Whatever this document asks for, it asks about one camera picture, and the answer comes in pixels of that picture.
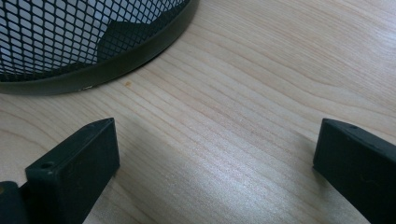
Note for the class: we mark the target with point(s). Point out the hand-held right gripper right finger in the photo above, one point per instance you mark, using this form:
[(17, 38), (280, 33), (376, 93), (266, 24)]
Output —
[(358, 168)]

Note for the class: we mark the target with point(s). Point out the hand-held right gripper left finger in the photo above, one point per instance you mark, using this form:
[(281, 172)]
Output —
[(77, 174)]

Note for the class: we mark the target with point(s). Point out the black mesh trash can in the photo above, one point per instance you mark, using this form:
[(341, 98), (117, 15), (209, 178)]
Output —
[(124, 67)]

